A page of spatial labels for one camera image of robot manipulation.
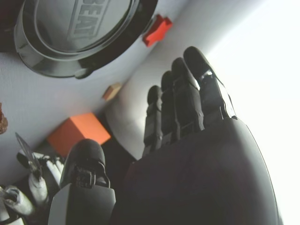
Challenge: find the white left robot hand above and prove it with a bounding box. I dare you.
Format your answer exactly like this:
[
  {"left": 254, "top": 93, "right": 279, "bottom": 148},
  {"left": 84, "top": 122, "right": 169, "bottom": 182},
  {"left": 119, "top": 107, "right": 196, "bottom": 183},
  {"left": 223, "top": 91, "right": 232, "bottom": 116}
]
[{"left": 46, "top": 46, "right": 283, "bottom": 225}]

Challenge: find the brown food piece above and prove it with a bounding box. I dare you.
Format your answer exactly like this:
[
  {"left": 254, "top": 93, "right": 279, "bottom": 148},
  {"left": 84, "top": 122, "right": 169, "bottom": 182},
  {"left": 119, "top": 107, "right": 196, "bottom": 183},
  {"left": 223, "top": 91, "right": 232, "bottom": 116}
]
[{"left": 0, "top": 102, "right": 8, "bottom": 135}]

